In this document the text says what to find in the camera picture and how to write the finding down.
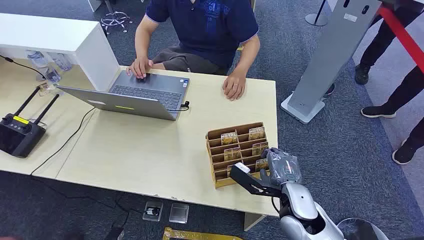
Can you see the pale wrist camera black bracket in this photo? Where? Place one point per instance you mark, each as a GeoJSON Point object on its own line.
{"type": "Point", "coordinates": [251, 184]}

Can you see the closed floor socket box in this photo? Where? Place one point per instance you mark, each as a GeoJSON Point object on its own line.
{"type": "Point", "coordinates": [179, 213]}

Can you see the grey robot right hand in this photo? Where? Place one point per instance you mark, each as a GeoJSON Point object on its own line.
{"type": "Point", "coordinates": [281, 167]}

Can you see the yellow floor tape strip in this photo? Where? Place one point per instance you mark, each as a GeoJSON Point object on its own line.
{"type": "Point", "coordinates": [192, 236]}

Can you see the person's right forearm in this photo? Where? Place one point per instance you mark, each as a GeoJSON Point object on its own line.
{"type": "Point", "coordinates": [143, 39]}

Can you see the grey laptop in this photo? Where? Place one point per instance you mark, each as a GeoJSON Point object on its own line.
{"type": "Point", "coordinates": [142, 96]}

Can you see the grey robot torso shell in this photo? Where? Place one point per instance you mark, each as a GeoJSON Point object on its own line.
{"type": "Point", "coordinates": [364, 228]}

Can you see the open floor socket box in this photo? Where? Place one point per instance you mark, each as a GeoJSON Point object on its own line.
{"type": "Point", "coordinates": [153, 210]}

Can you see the person's left hand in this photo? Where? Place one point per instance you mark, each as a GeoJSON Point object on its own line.
{"type": "Point", "coordinates": [234, 86]}

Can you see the cardboard card holder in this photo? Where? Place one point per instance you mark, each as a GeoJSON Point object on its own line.
{"type": "Point", "coordinates": [218, 154]}

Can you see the red barrier belt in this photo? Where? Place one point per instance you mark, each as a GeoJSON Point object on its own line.
{"type": "Point", "coordinates": [404, 36]}

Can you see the stanchion pole with base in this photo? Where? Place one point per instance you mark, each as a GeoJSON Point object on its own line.
{"type": "Point", "coordinates": [317, 16]}

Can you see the black remote controller with antennas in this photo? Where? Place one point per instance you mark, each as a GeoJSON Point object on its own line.
{"type": "Point", "coordinates": [20, 134]}

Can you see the chrome chair base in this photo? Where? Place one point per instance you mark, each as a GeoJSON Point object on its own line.
{"type": "Point", "coordinates": [115, 19]}

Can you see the small clear plastic item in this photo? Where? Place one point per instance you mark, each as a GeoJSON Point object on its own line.
{"type": "Point", "coordinates": [43, 89]}

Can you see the grey kiosk stand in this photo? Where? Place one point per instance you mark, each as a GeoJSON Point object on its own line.
{"type": "Point", "coordinates": [331, 49]}

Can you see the seated person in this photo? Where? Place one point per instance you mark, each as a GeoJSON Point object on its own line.
{"type": "Point", "coordinates": [205, 30]}

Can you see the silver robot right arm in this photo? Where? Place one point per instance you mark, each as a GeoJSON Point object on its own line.
{"type": "Point", "coordinates": [299, 202]}

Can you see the white desk shelf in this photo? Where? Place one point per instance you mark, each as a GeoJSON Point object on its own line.
{"type": "Point", "coordinates": [66, 39]}

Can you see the hotel key card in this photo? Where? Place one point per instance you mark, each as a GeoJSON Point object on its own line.
{"type": "Point", "coordinates": [256, 133]}
{"type": "Point", "coordinates": [261, 164]}
{"type": "Point", "coordinates": [229, 138]}
{"type": "Point", "coordinates": [259, 149]}
{"type": "Point", "coordinates": [232, 154]}

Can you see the person's right hand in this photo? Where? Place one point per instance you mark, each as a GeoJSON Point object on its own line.
{"type": "Point", "coordinates": [139, 68]}

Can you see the standing person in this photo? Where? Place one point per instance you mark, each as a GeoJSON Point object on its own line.
{"type": "Point", "coordinates": [381, 46]}
{"type": "Point", "coordinates": [410, 145]}

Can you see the person's left forearm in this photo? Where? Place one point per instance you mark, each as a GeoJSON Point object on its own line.
{"type": "Point", "coordinates": [246, 54]}

